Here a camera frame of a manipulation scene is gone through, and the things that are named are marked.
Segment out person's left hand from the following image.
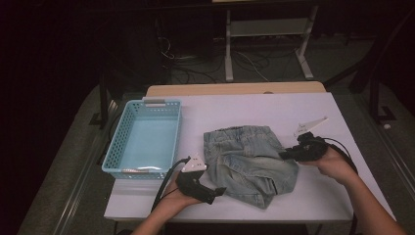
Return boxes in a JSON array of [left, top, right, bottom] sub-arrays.
[[159, 176, 204, 217]]

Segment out light blue plastic basket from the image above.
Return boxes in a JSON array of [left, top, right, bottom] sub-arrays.
[[101, 99, 183, 180]]

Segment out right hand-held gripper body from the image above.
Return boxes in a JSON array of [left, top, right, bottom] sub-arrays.
[[290, 117, 330, 163]]

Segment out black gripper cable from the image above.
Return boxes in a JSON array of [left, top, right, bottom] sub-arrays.
[[320, 136, 359, 235], [151, 156, 192, 212]]

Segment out white floor cable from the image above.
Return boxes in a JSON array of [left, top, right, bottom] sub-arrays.
[[235, 51, 269, 81]]

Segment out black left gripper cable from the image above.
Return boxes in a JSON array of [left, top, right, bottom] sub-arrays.
[[151, 156, 192, 212]]

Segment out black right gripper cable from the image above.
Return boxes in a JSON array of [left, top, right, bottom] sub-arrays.
[[320, 136, 359, 235]]

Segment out metal floor rail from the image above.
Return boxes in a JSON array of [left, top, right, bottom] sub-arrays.
[[52, 97, 115, 235]]

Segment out tangle of black floor cables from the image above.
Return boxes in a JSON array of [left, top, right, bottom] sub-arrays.
[[158, 35, 272, 84]]

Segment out faded denim shorts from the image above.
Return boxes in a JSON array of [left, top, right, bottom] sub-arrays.
[[203, 125, 300, 211]]

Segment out person's right hand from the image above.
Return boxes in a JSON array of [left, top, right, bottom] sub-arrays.
[[300, 150, 359, 186]]

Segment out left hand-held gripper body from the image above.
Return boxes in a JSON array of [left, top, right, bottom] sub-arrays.
[[175, 155, 218, 206]]

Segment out white metal stand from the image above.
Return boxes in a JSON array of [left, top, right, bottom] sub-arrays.
[[224, 4, 319, 82]]

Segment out black metal stand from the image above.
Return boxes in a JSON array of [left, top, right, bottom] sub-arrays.
[[326, 9, 415, 123], [89, 71, 114, 129]]

